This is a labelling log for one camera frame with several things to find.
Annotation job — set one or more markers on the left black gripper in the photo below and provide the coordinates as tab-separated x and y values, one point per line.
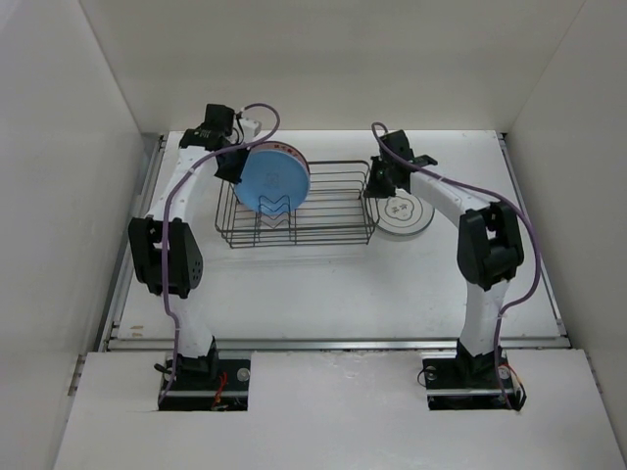
234	175

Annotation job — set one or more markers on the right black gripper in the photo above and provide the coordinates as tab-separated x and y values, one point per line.
372	189

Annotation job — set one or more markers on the white plate with flower outline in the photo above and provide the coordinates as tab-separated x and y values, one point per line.
403	217

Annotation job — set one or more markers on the blue plate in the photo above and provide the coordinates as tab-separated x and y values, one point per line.
273	182

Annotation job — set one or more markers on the grey wire dish rack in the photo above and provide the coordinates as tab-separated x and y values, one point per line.
336	212

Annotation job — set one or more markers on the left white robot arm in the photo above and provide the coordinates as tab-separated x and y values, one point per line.
165	254

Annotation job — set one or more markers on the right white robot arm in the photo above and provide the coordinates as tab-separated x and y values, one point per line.
489	249

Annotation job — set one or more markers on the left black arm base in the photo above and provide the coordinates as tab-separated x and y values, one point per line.
227	390

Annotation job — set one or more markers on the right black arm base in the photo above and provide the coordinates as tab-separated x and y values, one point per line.
492	389

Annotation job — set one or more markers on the pink plate with red text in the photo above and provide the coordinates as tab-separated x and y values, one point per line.
285	148

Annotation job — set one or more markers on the front aluminium rail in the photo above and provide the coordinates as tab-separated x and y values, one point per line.
283	345

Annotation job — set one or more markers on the right aluminium rail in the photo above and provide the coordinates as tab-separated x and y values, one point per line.
538	319

